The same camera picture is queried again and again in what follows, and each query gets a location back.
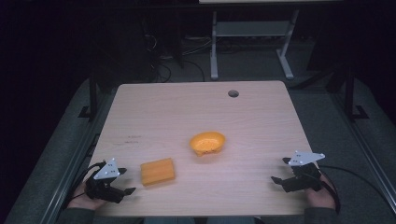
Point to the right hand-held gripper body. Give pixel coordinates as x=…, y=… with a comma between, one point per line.
x=303, y=174

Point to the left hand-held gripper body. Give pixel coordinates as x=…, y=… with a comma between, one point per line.
x=106, y=172

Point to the orange sponge block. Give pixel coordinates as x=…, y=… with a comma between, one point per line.
x=157, y=171

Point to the orange plastic bowl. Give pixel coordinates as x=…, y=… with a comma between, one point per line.
x=207, y=143

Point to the person's right hand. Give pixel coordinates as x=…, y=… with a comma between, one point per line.
x=320, y=197

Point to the person's left hand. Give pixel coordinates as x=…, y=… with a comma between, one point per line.
x=81, y=202

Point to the black metal stand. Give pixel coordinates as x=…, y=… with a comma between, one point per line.
x=350, y=93
x=92, y=96

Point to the aluminium floor rail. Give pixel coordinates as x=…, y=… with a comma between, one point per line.
x=70, y=165
x=367, y=149

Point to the white metal desk frame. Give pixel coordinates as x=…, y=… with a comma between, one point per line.
x=252, y=29

